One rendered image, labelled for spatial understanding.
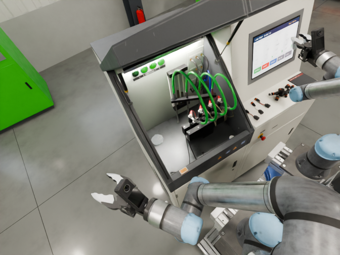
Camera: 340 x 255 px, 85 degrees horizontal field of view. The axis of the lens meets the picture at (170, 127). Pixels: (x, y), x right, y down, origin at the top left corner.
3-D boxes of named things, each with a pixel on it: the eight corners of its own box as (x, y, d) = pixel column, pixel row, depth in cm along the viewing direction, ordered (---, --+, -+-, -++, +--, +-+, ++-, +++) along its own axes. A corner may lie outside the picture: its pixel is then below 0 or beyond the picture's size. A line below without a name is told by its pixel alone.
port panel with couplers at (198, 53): (191, 90, 144) (189, 54, 120) (189, 88, 146) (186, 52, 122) (205, 83, 147) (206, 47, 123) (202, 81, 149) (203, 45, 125)
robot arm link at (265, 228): (277, 223, 76) (289, 216, 66) (272, 260, 70) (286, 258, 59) (246, 211, 81) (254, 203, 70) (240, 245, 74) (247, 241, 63)
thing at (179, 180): (175, 189, 125) (173, 181, 113) (172, 184, 128) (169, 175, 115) (246, 145, 139) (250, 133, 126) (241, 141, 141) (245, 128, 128)
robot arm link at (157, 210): (157, 224, 51) (170, 198, 56) (143, 217, 53) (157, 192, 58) (160, 232, 56) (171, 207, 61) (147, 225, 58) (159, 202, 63)
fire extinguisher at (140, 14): (143, 33, 435) (137, 7, 392) (139, 31, 443) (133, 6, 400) (149, 30, 440) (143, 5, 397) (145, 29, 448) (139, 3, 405)
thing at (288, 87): (278, 104, 134) (280, 99, 129) (266, 96, 140) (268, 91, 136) (300, 91, 139) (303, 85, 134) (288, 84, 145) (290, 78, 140)
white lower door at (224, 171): (182, 214, 179) (174, 192, 125) (180, 212, 180) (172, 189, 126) (234, 179, 193) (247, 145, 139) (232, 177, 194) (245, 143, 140)
